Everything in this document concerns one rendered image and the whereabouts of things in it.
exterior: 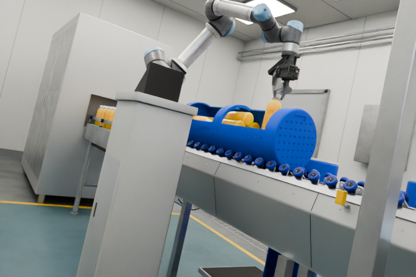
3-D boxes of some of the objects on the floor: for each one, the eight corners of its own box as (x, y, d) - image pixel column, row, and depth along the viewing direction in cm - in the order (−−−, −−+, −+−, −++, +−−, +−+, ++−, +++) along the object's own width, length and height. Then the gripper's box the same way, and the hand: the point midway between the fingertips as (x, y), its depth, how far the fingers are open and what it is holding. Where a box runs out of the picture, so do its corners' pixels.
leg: (166, 291, 212) (187, 195, 215) (162, 287, 217) (183, 192, 220) (174, 290, 215) (195, 195, 218) (169, 286, 220) (190, 193, 223)
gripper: (289, 49, 146) (279, 96, 145) (306, 57, 153) (296, 102, 151) (275, 51, 153) (265, 95, 152) (291, 59, 160) (282, 101, 158)
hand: (277, 96), depth 154 cm, fingers closed on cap, 4 cm apart
